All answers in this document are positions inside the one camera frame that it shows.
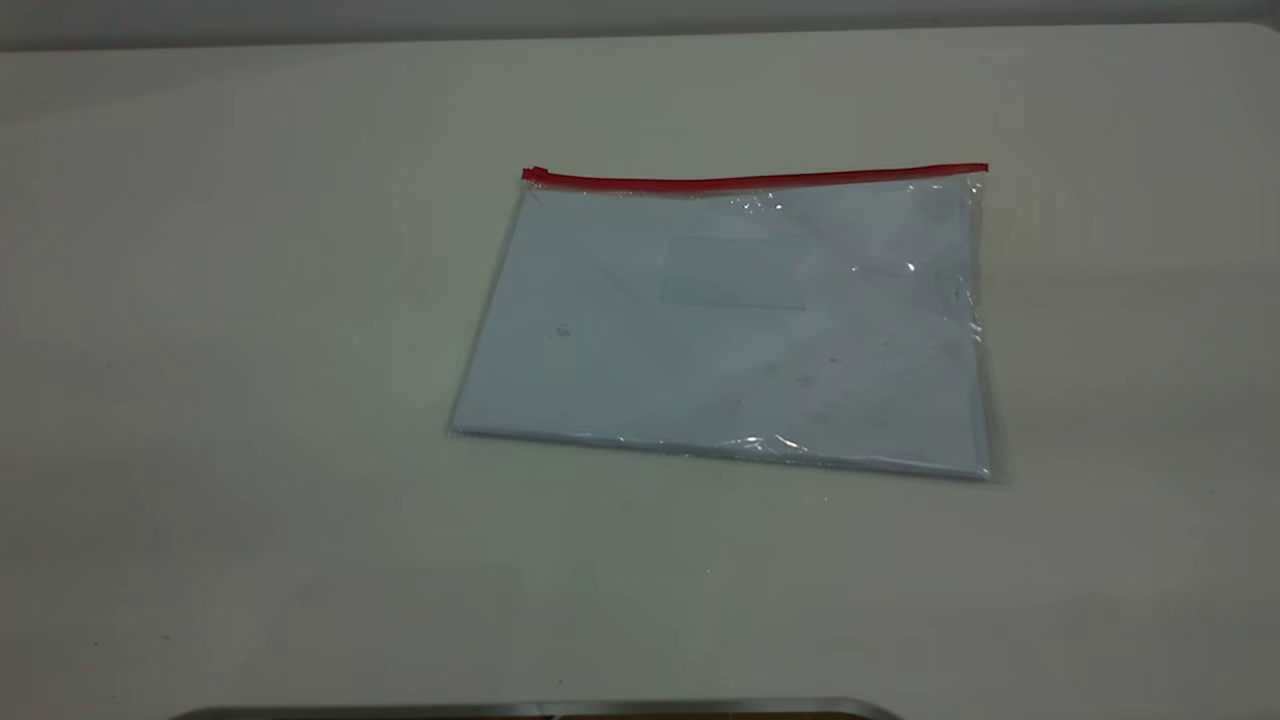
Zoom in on clear plastic bag red zipper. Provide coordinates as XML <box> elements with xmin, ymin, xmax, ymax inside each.
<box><xmin>445</xmin><ymin>162</ymin><xmax>1004</xmax><ymax>485</ymax></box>

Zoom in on grey metal bar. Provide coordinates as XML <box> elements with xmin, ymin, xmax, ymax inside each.
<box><xmin>170</xmin><ymin>698</ymin><xmax>906</xmax><ymax>720</ymax></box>

